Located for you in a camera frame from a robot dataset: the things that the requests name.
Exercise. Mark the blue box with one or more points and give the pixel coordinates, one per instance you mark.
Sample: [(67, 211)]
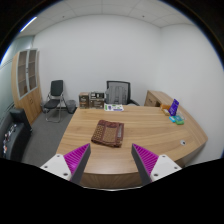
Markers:
[(172, 119)]

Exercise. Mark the ceiling light strip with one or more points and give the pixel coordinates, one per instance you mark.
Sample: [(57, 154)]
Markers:
[(28, 24)]

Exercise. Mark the wooden glass-door cabinet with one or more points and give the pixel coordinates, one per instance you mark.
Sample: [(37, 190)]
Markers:
[(31, 103)]

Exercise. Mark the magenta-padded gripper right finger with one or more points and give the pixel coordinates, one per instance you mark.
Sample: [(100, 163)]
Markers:
[(163, 165)]

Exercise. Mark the green box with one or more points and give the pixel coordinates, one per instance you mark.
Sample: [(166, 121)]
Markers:
[(180, 120)]

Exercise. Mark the maroon patterned towel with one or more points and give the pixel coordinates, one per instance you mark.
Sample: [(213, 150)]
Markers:
[(106, 134)]

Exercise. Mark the orange box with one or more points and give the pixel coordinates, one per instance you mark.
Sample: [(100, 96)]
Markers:
[(165, 107)]

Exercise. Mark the wooden side cabinet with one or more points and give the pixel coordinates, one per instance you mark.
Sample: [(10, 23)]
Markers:
[(155, 99)]

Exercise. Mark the dark waste bin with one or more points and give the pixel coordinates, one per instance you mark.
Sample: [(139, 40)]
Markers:
[(71, 106)]

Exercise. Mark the black mesh office chair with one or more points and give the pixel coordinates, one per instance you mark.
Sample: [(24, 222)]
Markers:
[(117, 92)]

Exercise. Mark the large dark cardboard box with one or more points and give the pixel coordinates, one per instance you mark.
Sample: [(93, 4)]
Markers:
[(96, 100)]

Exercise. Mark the purple standing card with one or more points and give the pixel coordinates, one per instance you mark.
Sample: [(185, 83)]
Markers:
[(173, 107)]

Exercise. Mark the small brown cardboard box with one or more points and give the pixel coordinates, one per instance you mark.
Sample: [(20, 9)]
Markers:
[(84, 100)]

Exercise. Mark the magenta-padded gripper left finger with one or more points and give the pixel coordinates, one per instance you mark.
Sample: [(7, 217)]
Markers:
[(58, 165)]

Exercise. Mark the white printed leaflet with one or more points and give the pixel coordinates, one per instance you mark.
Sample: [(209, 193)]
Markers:
[(113, 107)]

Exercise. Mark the black leather sofa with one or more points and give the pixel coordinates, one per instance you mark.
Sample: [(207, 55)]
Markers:
[(13, 136)]

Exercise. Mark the black folding chair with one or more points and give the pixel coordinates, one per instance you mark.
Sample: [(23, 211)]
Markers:
[(56, 88)]

